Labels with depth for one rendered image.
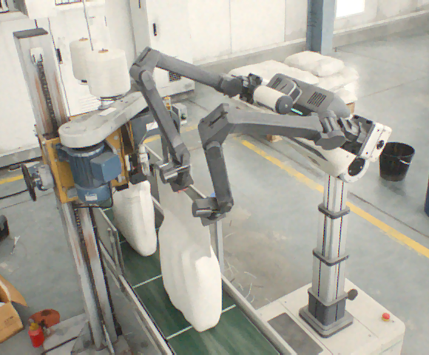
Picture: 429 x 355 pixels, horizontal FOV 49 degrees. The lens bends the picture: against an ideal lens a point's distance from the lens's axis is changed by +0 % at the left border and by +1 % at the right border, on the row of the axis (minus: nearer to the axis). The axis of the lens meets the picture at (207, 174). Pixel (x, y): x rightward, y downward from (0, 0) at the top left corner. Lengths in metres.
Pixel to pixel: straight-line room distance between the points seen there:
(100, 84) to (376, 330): 1.77
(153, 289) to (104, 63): 1.29
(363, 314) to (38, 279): 2.13
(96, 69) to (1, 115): 3.09
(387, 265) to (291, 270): 0.64
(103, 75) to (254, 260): 1.91
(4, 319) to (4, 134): 2.31
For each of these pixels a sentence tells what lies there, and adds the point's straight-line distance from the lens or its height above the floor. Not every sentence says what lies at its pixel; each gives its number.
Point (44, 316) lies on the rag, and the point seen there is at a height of 0.03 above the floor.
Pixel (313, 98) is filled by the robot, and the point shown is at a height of 1.54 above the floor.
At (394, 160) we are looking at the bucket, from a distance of 4.23.
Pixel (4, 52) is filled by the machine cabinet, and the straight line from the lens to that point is 4.76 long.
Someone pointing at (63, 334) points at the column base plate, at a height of 0.02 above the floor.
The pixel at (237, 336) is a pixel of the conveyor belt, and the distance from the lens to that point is 2.35.
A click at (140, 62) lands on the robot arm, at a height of 1.68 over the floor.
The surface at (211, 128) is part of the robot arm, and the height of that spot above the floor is 1.61.
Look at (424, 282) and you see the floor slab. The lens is 3.35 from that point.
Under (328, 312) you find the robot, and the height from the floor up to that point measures 0.39.
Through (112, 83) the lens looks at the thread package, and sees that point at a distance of 1.87.
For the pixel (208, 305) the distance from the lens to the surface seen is 2.24.
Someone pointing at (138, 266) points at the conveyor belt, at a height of 0.38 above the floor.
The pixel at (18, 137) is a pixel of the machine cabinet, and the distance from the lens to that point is 4.99.
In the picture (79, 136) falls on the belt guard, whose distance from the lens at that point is 1.88.
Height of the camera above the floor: 2.13
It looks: 29 degrees down
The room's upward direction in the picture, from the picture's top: 4 degrees counter-clockwise
